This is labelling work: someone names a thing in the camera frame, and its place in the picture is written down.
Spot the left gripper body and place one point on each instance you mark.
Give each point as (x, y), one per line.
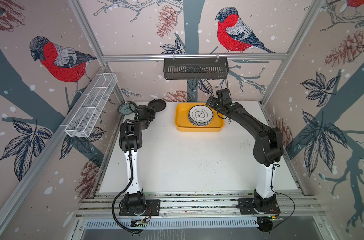
(150, 114)

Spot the horizontal aluminium rail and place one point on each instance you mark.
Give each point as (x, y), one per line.
(155, 58)

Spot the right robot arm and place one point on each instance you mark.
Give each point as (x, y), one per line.
(268, 147)

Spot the black hanging basket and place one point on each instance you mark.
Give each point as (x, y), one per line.
(195, 69)

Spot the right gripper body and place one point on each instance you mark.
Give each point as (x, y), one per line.
(219, 105)

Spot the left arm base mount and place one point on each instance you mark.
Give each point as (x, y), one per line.
(138, 209)

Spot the white plate green motif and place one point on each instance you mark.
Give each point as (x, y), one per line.
(201, 113)

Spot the small black plate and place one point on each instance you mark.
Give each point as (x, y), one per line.
(157, 104)

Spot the yellow plastic bin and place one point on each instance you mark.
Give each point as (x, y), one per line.
(183, 124)

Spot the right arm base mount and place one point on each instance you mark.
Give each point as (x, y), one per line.
(247, 207)

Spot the small teal patterned plate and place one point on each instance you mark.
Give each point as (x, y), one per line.
(127, 108)

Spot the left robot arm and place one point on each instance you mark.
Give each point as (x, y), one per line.
(130, 141)

